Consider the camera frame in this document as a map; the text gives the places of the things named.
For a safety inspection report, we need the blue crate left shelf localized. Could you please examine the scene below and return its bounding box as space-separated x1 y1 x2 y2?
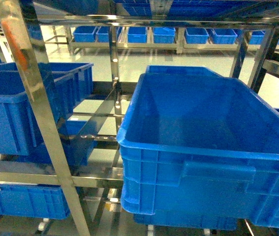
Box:
0 62 94 155

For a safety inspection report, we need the large blue crate front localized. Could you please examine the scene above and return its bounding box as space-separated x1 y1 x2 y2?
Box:
116 73 279 230

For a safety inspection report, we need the steel flow rack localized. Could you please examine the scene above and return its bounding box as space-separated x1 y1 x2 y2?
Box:
0 0 279 236

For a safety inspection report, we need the blue crate lower left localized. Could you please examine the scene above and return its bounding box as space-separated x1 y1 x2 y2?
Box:
0 184 70 220

